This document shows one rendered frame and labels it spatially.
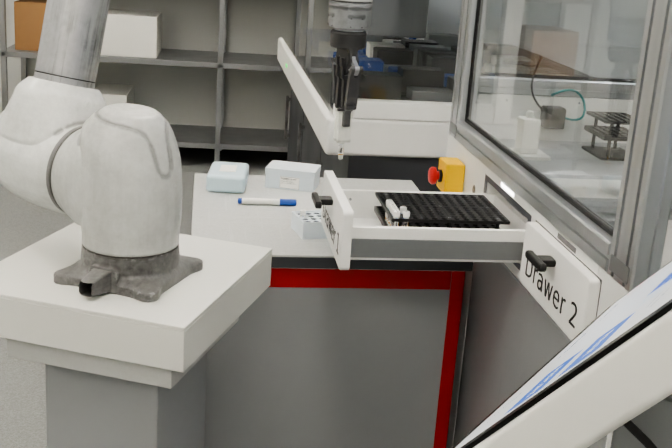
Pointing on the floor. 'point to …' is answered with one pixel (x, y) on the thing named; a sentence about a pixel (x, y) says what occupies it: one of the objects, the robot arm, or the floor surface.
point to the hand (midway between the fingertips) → (342, 125)
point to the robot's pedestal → (119, 400)
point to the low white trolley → (329, 336)
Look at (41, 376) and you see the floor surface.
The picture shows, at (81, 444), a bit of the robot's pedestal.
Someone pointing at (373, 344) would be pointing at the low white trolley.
